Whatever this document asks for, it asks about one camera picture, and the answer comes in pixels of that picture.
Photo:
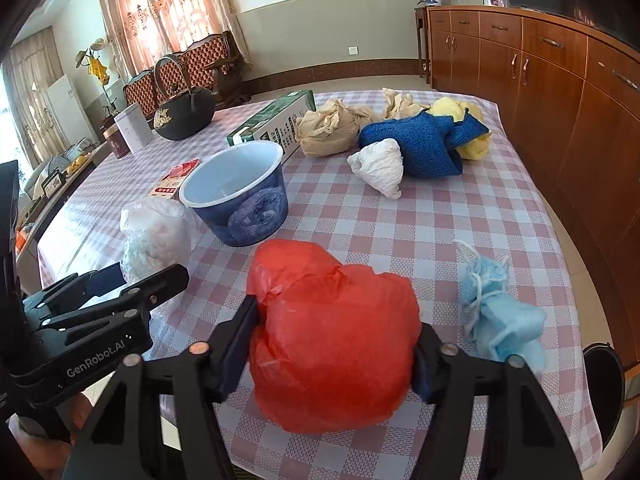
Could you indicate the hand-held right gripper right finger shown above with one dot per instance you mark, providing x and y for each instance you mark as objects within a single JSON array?
[{"x": 422, "y": 375}]

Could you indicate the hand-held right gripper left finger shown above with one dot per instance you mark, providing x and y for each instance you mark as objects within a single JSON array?
[{"x": 239, "y": 360}]

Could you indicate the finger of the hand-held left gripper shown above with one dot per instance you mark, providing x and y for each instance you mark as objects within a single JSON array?
[
  {"x": 155, "y": 285},
  {"x": 102, "y": 281}
]

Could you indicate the clear plastic bag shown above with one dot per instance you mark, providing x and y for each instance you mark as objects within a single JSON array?
[{"x": 150, "y": 240}]

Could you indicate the red plastic bag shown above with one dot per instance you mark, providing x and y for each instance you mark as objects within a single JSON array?
[{"x": 330, "y": 335}]

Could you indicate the blue face mask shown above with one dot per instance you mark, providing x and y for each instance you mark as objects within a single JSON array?
[{"x": 500, "y": 320}]

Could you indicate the red and white packet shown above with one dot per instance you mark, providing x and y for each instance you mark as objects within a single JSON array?
[{"x": 172, "y": 180}]

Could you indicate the black trash bin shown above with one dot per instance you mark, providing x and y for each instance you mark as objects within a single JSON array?
[{"x": 602, "y": 395}]

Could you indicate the white tissue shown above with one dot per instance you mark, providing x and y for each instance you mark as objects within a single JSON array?
[{"x": 377, "y": 165}]

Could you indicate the person's left hand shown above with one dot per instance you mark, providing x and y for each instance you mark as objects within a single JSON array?
[{"x": 40, "y": 447}]

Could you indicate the dark red canister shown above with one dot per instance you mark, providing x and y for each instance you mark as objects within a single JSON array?
[{"x": 114, "y": 142}]

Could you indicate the white canister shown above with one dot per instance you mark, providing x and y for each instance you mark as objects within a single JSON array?
[{"x": 131, "y": 127}]

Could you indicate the pink checked tablecloth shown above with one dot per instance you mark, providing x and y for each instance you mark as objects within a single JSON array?
[{"x": 375, "y": 225}]

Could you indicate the black iron teapot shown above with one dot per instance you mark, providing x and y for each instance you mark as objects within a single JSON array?
[{"x": 185, "y": 115}]

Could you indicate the white refrigerator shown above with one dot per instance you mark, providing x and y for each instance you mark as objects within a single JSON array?
[{"x": 67, "y": 110}]

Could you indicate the wooden upholstered chair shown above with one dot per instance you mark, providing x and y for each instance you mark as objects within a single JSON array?
[
  {"x": 142, "y": 92},
  {"x": 205, "y": 60}
]

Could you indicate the patterned pink curtain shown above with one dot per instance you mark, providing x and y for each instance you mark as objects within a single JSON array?
[
  {"x": 165, "y": 5},
  {"x": 35, "y": 90}
]

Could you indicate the green carton box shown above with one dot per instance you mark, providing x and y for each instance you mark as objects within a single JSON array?
[{"x": 280, "y": 120}]

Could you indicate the large beige crumpled bag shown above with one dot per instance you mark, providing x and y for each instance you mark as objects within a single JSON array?
[{"x": 325, "y": 130}]

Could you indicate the blue knitted cloth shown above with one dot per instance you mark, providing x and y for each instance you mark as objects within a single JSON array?
[{"x": 415, "y": 145}]

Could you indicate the yellow cloth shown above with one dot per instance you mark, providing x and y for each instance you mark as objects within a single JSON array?
[{"x": 475, "y": 146}]

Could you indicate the small beige crumpled paper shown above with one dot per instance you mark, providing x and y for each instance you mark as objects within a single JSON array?
[{"x": 400, "y": 105}]

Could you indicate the wooden cabinet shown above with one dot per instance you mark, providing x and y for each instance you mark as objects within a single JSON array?
[{"x": 550, "y": 100}]

